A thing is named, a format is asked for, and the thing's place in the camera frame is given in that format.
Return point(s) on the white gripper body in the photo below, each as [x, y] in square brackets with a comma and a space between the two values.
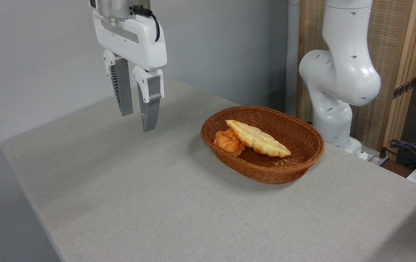
[135, 42]

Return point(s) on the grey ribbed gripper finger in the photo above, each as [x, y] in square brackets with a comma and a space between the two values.
[151, 109]
[123, 91]

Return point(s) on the long braided yellow bread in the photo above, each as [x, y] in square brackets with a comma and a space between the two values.
[257, 140]

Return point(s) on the round orange bread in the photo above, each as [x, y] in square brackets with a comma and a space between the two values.
[226, 142]

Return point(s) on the brown wicker basket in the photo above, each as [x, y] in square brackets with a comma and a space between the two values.
[295, 145]

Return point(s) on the wooden folding screen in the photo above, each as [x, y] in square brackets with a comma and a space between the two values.
[393, 43]

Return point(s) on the metal screen hinge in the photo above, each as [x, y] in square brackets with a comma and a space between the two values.
[403, 88]

